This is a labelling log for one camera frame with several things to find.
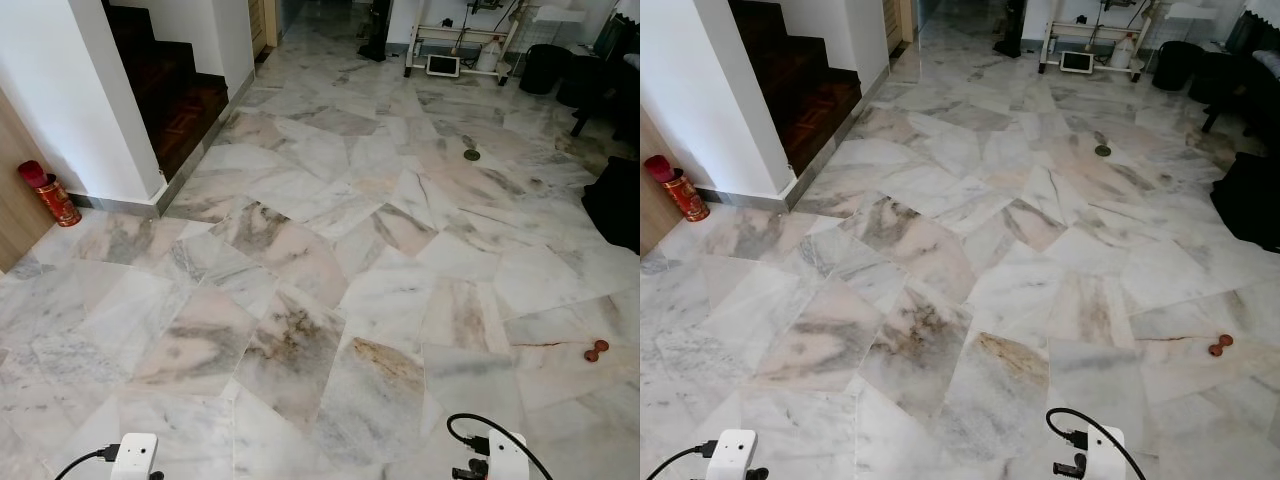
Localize white metal rack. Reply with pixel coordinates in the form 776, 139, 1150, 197
1039, 12, 1153, 81
404, 15, 523, 83

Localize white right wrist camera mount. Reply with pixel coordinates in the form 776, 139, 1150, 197
1084, 427, 1127, 480
485, 432, 530, 480

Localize dark wooden staircase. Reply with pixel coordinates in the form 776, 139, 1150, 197
102, 0, 232, 183
727, 0, 864, 177

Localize black office chair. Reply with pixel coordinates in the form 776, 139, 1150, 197
1190, 8, 1280, 137
556, 12, 641, 143

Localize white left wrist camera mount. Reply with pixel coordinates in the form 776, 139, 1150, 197
110, 433, 161, 480
705, 430, 758, 480

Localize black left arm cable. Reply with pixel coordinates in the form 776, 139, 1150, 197
54, 446, 122, 480
647, 441, 717, 480

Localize large black bag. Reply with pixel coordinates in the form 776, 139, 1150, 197
581, 155, 641, 256
1209, 151, 1280, 254

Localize light wooden cabinet panel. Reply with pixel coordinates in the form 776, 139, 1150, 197
640, 108, 683, 257
0, 88, 57, 273

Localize black round bin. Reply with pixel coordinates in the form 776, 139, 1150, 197
519, 43, 574, 96
1151, 40, 1207, 93

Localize brown wooden door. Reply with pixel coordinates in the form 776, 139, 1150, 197
248, 0, 282, 63
883, 0, 917, 57

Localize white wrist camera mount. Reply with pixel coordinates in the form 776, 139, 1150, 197
1084, 427, 1127, 480
110, 433, 161, 480
705, 430, 758, 480
485, 432, 530, 480

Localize red cylindrical tin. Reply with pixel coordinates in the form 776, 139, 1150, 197
17, 160, 83, 228
644, 154, 711, 223

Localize black upright appliance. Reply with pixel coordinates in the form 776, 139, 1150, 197
992, 0, 1027, 59
357, 0, 394, 63

